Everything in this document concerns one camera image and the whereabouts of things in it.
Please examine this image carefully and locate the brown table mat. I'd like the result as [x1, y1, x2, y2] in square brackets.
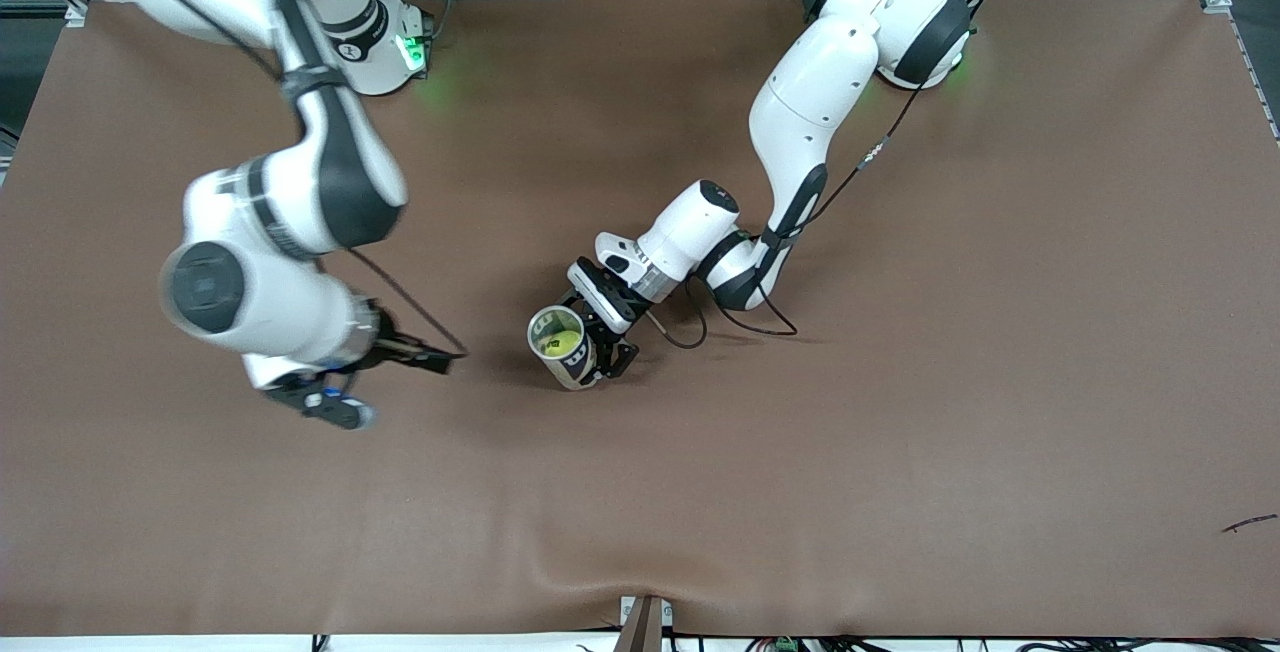
[0, 0, 1280, 638]

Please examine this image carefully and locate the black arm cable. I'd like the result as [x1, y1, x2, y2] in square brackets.
[645, 0, 1026, 350]
[120, 0, 469, 361]

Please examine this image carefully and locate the silver table edge bracket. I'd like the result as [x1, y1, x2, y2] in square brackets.
[615, 595, 673, 652]

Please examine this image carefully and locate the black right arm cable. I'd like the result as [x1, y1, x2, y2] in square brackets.
[120, 0, 469, 361]

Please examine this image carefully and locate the white blue tennis ball can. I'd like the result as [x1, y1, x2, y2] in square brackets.
[527, 305, 601, 391]

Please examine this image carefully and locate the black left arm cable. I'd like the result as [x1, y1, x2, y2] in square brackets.
[645, 0, 1026, 350]

